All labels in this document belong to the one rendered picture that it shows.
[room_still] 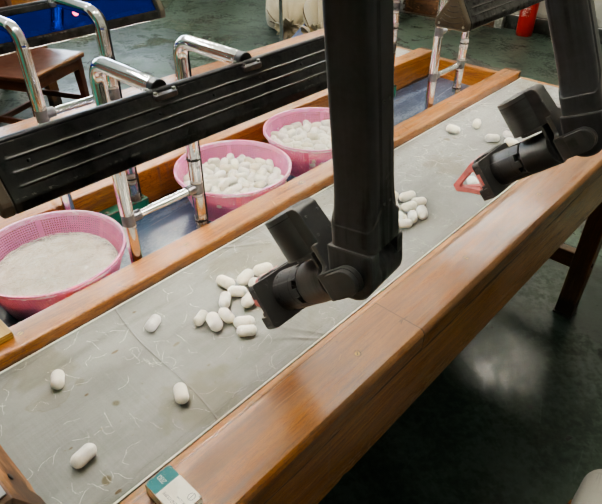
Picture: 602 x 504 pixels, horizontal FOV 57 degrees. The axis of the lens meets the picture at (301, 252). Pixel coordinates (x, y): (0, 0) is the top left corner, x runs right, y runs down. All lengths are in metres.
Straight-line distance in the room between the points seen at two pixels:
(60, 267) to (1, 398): 0.30
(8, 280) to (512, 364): 1.48
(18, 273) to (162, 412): 0.44
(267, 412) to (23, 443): 0.32
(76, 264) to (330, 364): 0.53
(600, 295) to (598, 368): 0.39
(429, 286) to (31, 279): 0.70
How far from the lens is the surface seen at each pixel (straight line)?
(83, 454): 0.78
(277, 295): 0.74
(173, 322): 0.93
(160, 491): 0.69
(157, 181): 1.35
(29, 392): 0.90
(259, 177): 1.29
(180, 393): 0.80
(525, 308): 2.19
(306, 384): 0.79
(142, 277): 0.99
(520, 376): 1.94
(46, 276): 1.11
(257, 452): 0.73
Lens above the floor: 1.37
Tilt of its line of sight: 37 degrees down
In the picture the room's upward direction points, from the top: straight up
